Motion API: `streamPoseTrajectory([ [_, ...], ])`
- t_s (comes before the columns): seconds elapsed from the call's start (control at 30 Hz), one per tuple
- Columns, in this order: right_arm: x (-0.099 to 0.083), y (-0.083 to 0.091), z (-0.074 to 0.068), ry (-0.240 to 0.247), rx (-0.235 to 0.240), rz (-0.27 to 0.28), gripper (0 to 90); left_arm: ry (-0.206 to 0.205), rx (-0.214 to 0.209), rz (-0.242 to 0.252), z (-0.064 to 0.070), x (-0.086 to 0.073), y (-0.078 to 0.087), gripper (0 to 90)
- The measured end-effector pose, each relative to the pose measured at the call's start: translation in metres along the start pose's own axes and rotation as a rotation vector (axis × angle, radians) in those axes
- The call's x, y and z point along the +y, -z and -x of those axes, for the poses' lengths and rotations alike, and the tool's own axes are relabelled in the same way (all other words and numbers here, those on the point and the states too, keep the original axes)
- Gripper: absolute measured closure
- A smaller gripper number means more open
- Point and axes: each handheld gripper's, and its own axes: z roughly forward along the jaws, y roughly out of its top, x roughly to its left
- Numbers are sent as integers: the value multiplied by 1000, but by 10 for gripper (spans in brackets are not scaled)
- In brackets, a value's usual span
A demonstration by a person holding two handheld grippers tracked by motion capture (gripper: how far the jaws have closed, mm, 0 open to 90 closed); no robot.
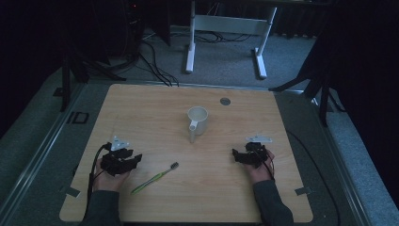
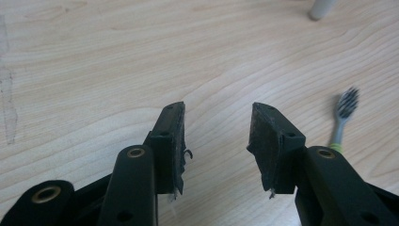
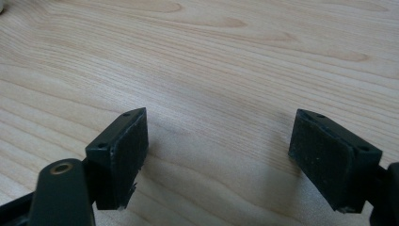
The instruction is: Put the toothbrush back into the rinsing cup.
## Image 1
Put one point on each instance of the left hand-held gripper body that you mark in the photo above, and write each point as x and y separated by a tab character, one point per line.
114	163

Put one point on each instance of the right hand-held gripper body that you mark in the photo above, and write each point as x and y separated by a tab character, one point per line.
256	153

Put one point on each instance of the person's left hand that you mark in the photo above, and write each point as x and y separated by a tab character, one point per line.
108	180

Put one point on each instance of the person's right hand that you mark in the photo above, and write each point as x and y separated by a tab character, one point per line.
260	174

